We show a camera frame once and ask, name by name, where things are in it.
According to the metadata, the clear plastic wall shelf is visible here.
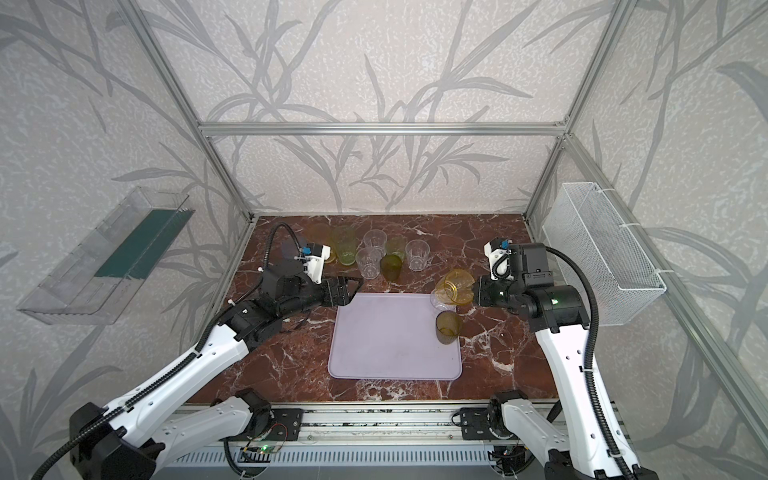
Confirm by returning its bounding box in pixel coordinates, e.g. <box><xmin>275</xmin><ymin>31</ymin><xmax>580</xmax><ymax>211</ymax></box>
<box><xmin>17</xmin><ymin>187</ymin><xmax>195</xmax><ymax>325</ymax></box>

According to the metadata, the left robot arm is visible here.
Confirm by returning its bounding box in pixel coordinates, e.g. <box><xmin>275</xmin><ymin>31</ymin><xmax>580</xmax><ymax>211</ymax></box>
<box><xmin>32</xmin><ymin>269</ymin><xmax>364</xmax><ymax>479</ymax></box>

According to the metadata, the clear faceted cup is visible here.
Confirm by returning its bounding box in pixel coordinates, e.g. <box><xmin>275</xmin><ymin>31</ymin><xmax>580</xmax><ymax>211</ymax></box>
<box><xmin>430</xmin><ymin>289</ymin><xmax>456</xmax><ymax>311</ymax></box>

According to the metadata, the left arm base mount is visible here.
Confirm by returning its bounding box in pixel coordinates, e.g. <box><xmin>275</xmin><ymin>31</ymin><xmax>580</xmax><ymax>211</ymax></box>
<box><xmin>242</xmin><ymin>408</ymin><xmax>304</xmax><ymax>442</ymax></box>

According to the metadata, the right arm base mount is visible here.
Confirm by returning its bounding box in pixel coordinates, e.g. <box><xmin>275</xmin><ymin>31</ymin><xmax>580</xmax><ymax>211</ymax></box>
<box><xmin>451</xmin><ymin>407</ymin><xmax>503</xmax><ymax>441</ymax></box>

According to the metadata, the white wire basket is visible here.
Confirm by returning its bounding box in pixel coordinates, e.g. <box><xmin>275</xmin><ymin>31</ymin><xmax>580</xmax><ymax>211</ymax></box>
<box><xmin>543</xmin><ymin>182</ymin><xmax>667</xmax><ymax>326</ymax></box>

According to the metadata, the grey-blue plastic cup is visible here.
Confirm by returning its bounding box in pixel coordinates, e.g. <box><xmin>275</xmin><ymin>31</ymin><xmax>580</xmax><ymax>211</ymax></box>
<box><xmin>280</xmin><ymin>235</ymin><xmax>306</xmax><ymax>260</ymax></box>

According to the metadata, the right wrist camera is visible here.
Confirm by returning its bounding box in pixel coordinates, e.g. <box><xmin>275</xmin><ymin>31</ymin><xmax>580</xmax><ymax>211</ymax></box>
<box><xmin>484</xmin><ymin>238</ymin><xmax>514</xmax><ymax>281</ymax></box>

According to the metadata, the clear cup back row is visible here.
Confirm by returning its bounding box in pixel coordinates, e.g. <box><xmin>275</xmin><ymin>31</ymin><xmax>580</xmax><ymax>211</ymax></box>
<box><xmin>363</xmin><ymin>229</ymin><xmax>388</xmax><ymax>254</ymax></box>

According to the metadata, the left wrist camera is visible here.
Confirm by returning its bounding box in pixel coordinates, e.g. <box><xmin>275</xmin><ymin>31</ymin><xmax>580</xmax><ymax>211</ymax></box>
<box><xmin>295</xmin><ymin>243</ymin><xmax>331</xmax><ymax>284</ymax></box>

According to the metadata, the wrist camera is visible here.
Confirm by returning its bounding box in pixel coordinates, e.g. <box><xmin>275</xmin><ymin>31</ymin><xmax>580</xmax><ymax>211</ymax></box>
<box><xmin>484</xmin><ymin>238</ymin><xmax>514</xmax><ymax>281</ymax></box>
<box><xmin>295</xmin><ymin>243</ymin><xmax>331</xmax><ymax>284</ymax></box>

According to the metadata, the light green plastic cup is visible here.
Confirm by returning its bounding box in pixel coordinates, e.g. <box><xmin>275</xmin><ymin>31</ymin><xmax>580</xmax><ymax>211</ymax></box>
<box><xmin>332</xmin><ymin>225</ymin><xmax>359</xmax><ymax>266</ymax></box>

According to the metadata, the small circuit board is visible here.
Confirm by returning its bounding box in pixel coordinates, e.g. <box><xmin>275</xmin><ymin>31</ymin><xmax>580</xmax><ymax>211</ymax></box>
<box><xmin>240</xmin><ymin>444</ymin><xmax>282</xmax><ymax>463</ymax></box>

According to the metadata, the amber faceted cup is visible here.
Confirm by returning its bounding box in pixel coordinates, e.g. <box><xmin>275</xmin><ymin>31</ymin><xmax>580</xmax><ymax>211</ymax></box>
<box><xmin>434</xmin><ymin>269</ymin><xmax>475</xmax><ymax>306</ymax></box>

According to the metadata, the brown olive textured cup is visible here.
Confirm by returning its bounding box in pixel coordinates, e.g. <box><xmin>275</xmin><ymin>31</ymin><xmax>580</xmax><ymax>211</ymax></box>
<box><xmin>435</xmin><ymin>310</ymin><xmax>463</xmax><ymax>345</ymax></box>

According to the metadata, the yellow plastic cup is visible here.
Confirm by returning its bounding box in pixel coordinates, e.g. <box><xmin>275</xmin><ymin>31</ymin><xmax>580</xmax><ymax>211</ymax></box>
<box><xmin>306</xmin><ymin>223</ymin><xmax>337</xmax><ymax>264</ymax></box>

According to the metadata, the green cup back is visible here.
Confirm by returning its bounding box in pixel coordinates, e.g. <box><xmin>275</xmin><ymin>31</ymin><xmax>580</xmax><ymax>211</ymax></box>
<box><xmin>385</xmin><ymin>235</ymin><xmax>407</xmax><ymax>262</ymax></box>

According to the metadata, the lilac plastic tray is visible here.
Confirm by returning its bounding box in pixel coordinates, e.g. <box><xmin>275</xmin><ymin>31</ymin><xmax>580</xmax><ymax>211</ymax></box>
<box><xmin>328</xmin><ymin>293</ymin><xmax>462</xmax><ymax>381</ymax></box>

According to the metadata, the olive green textured cup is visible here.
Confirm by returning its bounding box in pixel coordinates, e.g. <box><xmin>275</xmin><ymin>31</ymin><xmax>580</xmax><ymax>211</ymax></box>
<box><xmin>380</xmin><ymin>254</ymin><xmax>403</xmax><ymax>283</ymax></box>

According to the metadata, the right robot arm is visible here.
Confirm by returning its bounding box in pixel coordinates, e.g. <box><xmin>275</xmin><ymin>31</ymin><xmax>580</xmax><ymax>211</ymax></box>
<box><xmin>473</xmin><ymin>238</ymin><xmax>658</xmax><ymax>479</ymax></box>

